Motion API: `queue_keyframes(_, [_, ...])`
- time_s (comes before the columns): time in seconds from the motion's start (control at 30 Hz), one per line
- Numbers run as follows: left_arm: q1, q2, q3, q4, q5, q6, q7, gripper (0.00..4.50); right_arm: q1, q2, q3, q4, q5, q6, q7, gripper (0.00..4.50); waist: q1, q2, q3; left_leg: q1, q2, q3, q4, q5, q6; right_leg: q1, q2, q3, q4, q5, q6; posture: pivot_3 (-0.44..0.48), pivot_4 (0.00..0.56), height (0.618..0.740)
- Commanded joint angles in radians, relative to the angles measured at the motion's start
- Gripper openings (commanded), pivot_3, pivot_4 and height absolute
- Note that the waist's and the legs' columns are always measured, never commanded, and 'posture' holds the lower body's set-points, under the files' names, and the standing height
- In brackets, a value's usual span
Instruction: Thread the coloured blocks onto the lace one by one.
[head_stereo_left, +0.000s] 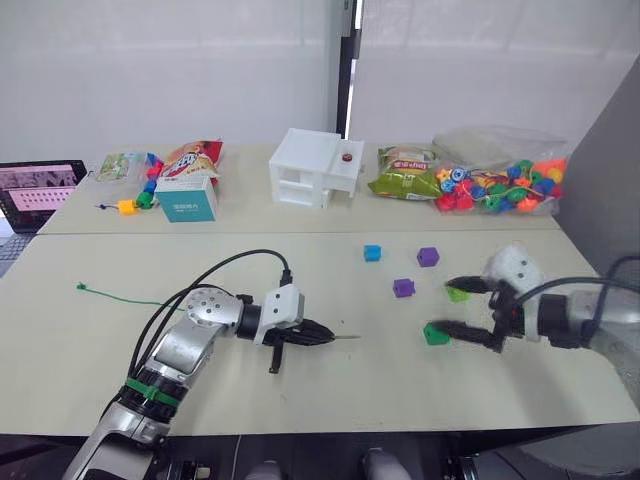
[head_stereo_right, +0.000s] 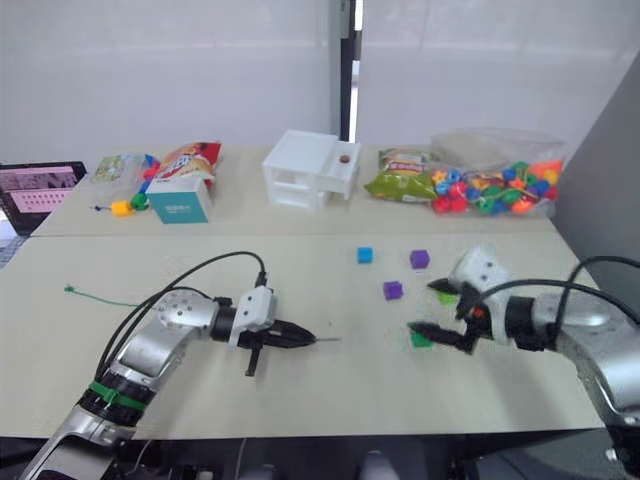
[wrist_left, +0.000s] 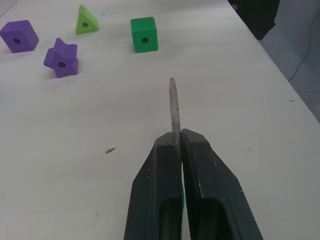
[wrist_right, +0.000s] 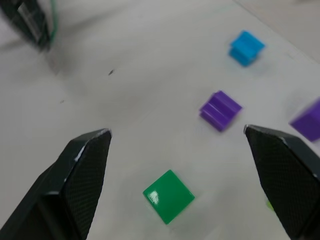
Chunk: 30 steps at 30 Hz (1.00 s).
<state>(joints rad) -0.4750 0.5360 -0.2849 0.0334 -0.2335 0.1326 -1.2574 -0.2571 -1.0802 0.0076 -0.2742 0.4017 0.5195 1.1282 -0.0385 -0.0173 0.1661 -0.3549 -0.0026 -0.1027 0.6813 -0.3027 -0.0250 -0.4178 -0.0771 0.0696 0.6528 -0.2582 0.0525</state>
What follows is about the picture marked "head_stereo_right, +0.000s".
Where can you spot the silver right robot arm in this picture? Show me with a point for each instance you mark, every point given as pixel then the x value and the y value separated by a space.
pixel 595 330

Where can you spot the white plastic drawer cabinet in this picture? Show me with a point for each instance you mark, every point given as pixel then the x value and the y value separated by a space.
pixel 300 170

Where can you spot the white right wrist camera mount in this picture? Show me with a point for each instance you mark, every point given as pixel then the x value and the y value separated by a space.
pixel 481 272

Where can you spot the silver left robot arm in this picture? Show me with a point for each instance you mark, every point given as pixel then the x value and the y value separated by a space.
pixel 150 345

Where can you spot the green cube block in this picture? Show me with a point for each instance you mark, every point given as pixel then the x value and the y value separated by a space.
pixel 446 299
pixel 421 342

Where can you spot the red snack bag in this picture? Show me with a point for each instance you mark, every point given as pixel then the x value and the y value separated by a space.
pixel 187 162

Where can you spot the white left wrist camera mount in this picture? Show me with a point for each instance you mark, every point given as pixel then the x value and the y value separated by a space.
pixel 257 307

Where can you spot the teal and white box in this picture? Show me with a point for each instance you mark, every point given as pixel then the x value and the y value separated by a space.
pixel 182 205

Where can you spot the green lace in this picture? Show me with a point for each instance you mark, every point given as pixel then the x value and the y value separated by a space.
pixel 107 300

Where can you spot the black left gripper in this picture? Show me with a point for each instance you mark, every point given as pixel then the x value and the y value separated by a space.
pixel 262 340

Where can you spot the clear bag with card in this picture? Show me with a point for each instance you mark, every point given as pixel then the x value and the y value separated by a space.
pixel 115 170

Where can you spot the grey partition panel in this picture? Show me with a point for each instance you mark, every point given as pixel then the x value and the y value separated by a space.
pixel 605 200

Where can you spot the green snack bag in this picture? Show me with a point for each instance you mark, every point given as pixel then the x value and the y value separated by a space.
pixel 400 182

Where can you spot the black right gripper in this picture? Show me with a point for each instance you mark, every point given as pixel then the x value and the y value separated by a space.
pixel 472 325

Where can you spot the green bead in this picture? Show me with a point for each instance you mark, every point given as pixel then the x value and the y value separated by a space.
pixel 139 201

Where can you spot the black window post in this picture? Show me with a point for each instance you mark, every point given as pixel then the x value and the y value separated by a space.
pixel 348 75

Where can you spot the clear bag of coloured beads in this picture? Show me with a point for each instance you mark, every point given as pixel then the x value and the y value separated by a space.
pixel 495 187

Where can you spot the yellow bead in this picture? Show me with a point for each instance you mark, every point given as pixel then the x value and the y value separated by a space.
pixel 120 208

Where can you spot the blue lace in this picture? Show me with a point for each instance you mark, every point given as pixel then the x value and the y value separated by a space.
pixel 101 207

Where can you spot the purple cube block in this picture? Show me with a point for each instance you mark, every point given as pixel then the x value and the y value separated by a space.
pixel 419 259
pixel 393 290

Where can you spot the blue cube block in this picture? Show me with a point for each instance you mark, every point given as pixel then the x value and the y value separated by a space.
pixel 365 255

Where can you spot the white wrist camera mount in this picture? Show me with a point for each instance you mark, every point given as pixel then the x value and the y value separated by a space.
pixel 257 307
pixel 481 272

